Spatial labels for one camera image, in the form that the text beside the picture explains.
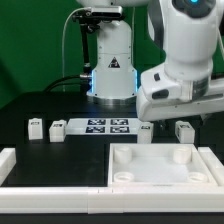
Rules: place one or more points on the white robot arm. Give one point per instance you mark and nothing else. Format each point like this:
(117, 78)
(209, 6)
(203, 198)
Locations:
(187, 30)

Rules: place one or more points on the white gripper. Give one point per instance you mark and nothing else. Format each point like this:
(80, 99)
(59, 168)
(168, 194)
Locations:
(159, 98)

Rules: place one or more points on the white U-shaped obstacle fence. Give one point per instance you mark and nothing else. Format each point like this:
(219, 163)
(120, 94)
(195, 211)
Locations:
(115, 198)

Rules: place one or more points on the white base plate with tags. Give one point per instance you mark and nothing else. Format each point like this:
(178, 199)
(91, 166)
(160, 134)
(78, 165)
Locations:
(103, 126)

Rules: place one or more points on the white square tabletop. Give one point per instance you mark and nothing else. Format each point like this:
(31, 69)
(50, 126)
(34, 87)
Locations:
(157, 165)

